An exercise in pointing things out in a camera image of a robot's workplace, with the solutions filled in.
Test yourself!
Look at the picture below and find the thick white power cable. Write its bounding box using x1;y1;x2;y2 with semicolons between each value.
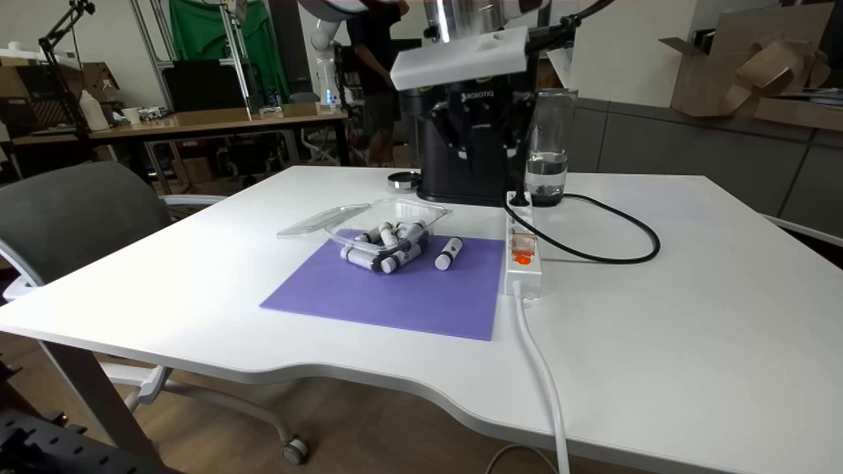
508;275;576;474

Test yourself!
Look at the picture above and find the wooden desk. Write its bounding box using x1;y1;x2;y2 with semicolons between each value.
8;104;354;193

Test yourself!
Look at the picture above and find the white power strip orange switch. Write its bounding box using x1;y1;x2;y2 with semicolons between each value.
503;193;545;282

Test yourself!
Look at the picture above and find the black perforated base board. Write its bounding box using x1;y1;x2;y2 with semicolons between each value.
0;407;170;474

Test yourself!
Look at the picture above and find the person in black clothes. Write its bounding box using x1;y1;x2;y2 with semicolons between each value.
345;0;415;168

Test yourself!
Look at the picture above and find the black power cable with plug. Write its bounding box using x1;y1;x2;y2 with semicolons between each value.
503;191;665;266

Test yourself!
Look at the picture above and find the clear glass jar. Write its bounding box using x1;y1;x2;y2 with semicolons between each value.
523;85;576;212

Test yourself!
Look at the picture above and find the round metal drip tray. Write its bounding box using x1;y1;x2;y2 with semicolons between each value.
386;168;425;195

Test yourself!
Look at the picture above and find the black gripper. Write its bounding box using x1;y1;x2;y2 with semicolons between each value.
425;81;532;163

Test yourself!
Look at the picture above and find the green cloth backdrop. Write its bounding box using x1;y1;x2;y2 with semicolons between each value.
166;0;290;107

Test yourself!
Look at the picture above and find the grey low cabinet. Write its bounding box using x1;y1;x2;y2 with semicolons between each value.
561;96;843;238

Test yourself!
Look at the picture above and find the black coffee machine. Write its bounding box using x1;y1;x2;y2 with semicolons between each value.
415;88;532;208

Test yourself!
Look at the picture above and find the grey table leg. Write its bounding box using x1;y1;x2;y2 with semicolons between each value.
38;340;170;466

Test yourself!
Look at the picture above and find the purple paper mat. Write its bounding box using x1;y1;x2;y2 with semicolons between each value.
258;229;508;346

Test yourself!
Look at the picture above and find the grey office chair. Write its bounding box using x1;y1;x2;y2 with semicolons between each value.
0;159;311;470

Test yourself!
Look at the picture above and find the open cardboard box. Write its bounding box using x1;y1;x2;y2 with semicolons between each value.
659;0;839;122

